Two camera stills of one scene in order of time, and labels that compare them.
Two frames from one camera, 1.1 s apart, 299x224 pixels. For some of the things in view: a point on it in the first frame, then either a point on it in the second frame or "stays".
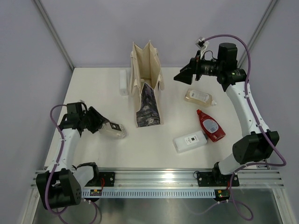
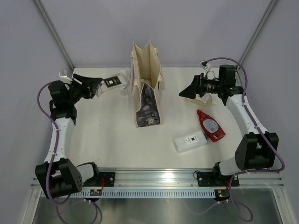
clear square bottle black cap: x=112 y=129 to x=112 y=84
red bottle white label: x=213 y=130 stays
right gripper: x=194 y=67 to x=190 y=91
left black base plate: x=109 y=178 stays
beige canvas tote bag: x=145 y=83 stays
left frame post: x=54 y=32 stays
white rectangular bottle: x=187 y=142 stays
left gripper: x=97 y=119 to x=88 y=92
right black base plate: x=217 y=179 stays
